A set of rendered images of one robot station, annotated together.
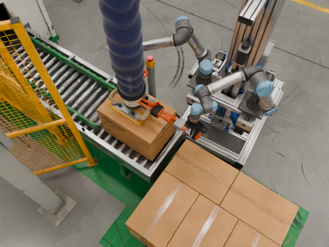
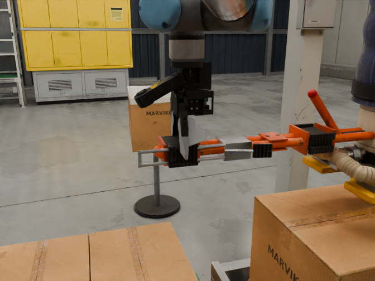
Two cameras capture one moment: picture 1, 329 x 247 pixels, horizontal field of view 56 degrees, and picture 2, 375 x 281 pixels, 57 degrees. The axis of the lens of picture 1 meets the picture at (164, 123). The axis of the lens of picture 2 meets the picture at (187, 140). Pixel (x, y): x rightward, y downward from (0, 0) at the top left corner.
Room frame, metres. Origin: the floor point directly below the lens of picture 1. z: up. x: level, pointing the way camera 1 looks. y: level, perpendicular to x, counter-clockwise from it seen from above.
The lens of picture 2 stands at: (1.59, -0.80, 1.44)
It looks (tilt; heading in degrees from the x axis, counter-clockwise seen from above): 17 degrees down; 129
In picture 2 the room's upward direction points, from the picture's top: straight up
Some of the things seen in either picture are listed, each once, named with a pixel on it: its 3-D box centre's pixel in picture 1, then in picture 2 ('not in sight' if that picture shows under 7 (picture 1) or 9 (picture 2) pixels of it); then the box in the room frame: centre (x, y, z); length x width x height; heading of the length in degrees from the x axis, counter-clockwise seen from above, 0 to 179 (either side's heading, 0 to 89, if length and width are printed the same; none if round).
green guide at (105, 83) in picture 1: (71, 60); not in sight; (2.32, 1.05, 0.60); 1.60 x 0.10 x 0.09; 55
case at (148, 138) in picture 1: (138, 120); (368, 270); (1.44, 0.25, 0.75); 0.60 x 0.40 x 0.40; 56
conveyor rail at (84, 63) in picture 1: (100, 76); not in sight; (2.16, 0.73, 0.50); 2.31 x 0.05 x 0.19; 55
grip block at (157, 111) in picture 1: (156, 110); (311, 137); (1.29, 0.06, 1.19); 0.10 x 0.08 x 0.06; 145
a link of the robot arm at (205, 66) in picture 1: (205, 68); not in sight; (1.70, -0.36, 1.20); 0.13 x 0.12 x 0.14; 2
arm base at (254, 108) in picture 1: (255, 100); not in sight; (1.45, -0.78, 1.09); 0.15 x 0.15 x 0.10
